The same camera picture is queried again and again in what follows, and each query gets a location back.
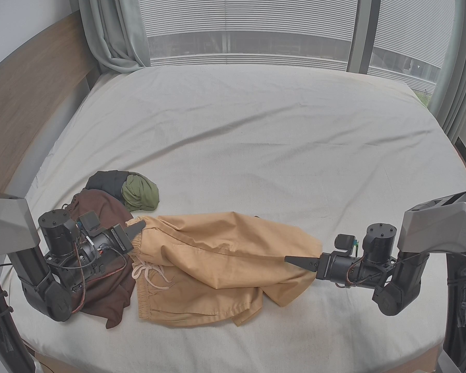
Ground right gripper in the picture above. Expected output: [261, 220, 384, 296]
[316, 252, 363, 287]

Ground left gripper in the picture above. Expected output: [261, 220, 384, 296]
[82, 220, 147, 262]

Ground tan shorts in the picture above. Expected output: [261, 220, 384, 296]
[125, 211, 322, 327]

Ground bed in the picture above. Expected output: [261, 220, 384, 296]
[0, 10, 466, 373]

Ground brown garment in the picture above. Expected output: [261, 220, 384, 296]
[60, 190, 136, 329]

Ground green garment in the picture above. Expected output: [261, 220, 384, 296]
[121, 173, 161, 212]

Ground black garment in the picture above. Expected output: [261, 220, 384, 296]
[85, 170, 134, 203]

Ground grey-green curtain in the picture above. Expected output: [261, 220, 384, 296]
[66, 0, 152, 75]
[429, 0, 466, 143]

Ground window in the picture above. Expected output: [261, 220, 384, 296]
[134, 0, 463, 94]

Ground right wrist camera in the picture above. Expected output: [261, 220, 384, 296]
[335, 234, 359, 256]

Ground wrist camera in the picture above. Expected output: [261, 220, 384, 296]
[77, 210, 101, 234]
[335, 234, 359, 256]

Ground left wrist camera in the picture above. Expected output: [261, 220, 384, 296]
[77, 210, 101, 234]

